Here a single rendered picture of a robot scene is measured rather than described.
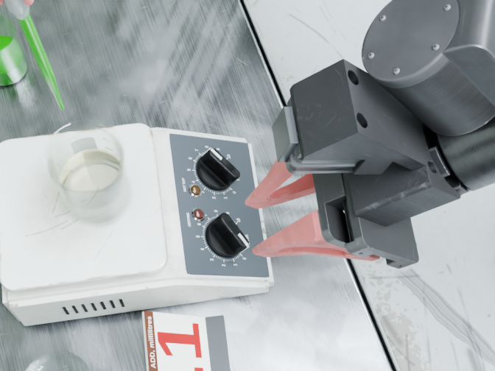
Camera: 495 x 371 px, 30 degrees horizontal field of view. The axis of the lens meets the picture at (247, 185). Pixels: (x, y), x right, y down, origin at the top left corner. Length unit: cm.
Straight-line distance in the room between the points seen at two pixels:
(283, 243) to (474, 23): 20
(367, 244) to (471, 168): 7
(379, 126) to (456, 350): 30
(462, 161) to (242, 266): 24
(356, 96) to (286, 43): 37
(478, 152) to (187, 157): 28
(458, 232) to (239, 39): 26
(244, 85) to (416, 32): 36
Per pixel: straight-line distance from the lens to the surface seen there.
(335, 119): 47
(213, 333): 73
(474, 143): 52
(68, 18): 87
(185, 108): 81
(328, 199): 55
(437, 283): 76
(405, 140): 50
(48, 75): 56
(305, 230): 56
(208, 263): 69
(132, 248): 66
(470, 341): 75
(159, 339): 70
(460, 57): 46
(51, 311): 71
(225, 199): 72
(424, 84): 46
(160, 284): 68
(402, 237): 57
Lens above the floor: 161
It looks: 67 degrees down
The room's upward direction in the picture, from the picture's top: 1 degrees clockwise
